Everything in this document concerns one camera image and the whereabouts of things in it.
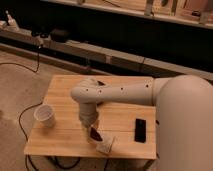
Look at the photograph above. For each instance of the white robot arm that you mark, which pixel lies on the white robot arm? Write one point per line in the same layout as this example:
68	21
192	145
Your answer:
184	109

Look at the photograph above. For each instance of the black box on ledge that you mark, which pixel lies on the black box on ledge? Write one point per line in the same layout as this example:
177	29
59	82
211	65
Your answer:
59	35

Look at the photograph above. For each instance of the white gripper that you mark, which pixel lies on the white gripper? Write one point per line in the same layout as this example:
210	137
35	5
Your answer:
88	115

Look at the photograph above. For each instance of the white cup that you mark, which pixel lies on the white cup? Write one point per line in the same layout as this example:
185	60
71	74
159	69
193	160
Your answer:
44	114

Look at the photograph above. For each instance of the white spray bottle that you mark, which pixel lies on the white spray bottle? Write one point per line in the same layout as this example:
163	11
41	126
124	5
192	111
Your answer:
12	22

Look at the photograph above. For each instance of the wooden table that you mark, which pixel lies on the wooden table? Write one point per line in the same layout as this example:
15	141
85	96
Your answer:
67	138

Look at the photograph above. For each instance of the white sponge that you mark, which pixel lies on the white sponge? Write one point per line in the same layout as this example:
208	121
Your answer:
105	145

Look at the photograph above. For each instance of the black rectangular block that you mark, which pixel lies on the black rectangular block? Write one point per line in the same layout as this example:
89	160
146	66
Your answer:
140	130

